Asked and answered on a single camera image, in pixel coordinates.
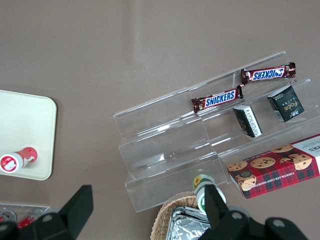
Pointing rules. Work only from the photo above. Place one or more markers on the red white drink bottle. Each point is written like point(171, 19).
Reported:
point(22, 157)

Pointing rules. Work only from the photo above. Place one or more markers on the snickers chocolate bar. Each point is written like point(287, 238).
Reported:
point(217, 99)
point(267, 73)

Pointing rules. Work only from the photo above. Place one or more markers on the red plaid cookie box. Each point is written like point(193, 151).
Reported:
point(275, 167)

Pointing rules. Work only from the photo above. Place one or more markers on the clear acrylic can rack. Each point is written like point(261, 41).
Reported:
point(37, 208)

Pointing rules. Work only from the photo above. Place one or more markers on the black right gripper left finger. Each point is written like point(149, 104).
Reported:
point(72, 212)

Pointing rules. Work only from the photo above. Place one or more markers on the black box with gold print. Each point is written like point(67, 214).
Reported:
point(287, 103)

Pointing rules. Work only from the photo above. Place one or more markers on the small tan wicker basket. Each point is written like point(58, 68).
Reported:
point(167, 207)

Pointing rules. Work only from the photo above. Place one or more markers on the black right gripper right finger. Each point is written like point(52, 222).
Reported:
point(215, 202)

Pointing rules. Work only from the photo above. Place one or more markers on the black box with white label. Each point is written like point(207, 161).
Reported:
point(248, 121)

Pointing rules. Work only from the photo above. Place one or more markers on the clear acrylic stepped shelf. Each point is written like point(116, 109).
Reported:
point(160, 155)
point(275, 140)

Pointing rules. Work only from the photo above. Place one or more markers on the red cola can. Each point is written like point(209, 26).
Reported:
point(7, 215)
point(27, 217)

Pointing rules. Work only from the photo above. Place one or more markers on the green white cup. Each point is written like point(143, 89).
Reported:
point(200, 185)

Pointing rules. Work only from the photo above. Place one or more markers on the silver foil packet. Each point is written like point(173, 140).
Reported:
point(185, 225)

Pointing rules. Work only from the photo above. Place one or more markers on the cream plastic tray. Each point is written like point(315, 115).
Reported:
point(25, 120)

